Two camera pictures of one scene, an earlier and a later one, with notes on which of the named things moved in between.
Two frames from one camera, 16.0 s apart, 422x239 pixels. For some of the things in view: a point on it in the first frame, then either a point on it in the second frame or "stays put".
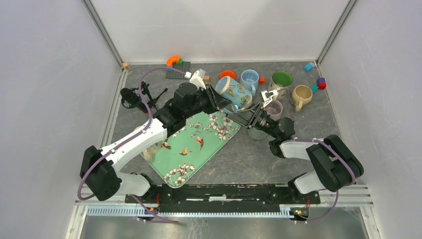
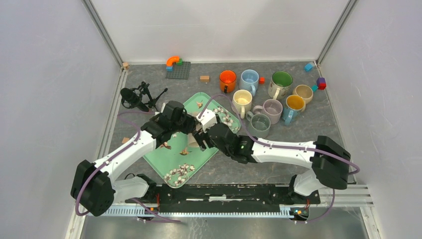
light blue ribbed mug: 250,78 stays put
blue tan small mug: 240,98 to 295,104
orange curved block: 172,59 stays put
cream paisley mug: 149,152 to 192,142
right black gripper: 248,117 to 203,136
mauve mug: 273,108 stays put
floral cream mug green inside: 280,80 stays put
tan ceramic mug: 301,95 stays put
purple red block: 321,82 stays put
